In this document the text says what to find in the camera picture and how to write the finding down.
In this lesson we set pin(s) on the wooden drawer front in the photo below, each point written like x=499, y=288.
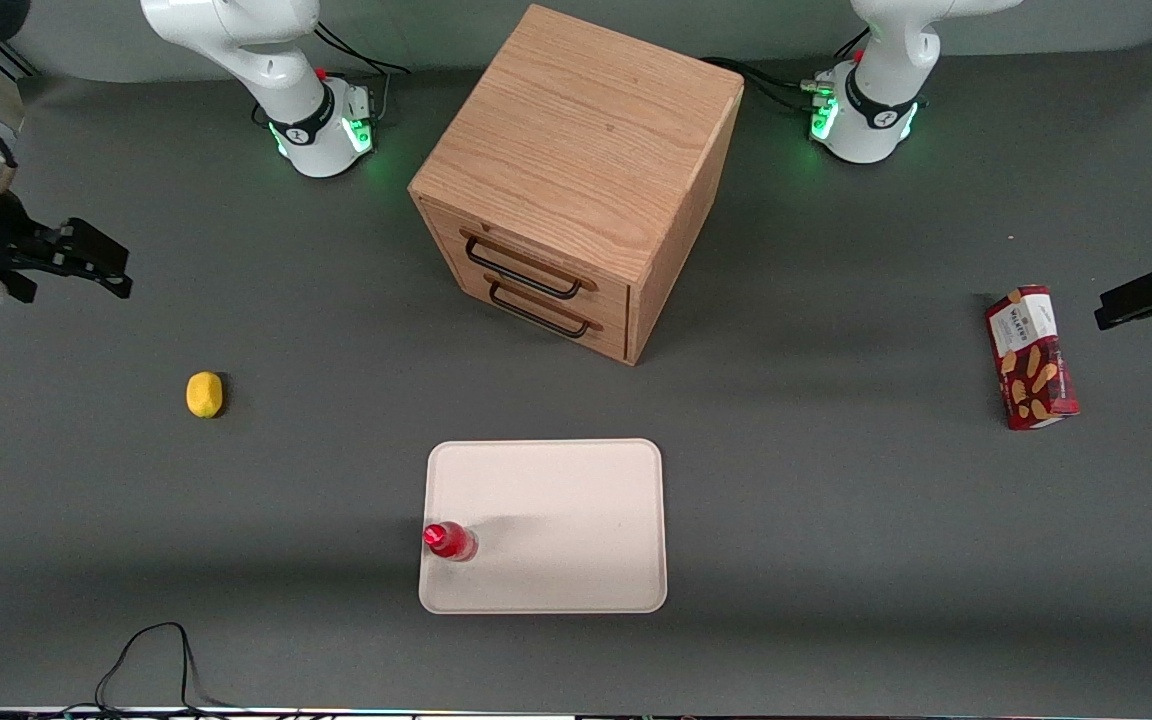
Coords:
x=536, y=262
x=556, y=325

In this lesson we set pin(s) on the cream rectangular tray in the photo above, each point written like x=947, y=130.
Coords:
x=566, y=520

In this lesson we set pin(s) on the aluminium frame rail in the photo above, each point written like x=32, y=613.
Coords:
x=11, y=62

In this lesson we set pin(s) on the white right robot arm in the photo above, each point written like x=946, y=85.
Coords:
x=308, y=110

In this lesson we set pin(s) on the wooden drawer cabinet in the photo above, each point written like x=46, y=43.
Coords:
x=586, y=130

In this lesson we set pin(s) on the red shortbread cookie box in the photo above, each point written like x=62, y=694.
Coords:
x=1032, y=360

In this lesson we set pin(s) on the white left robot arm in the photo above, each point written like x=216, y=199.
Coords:
x=876, y=110

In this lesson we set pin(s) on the red coke bottle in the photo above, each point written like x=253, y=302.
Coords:
x=450, y=541

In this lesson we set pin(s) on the yellow lemon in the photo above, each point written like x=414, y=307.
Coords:
x=204, y=394

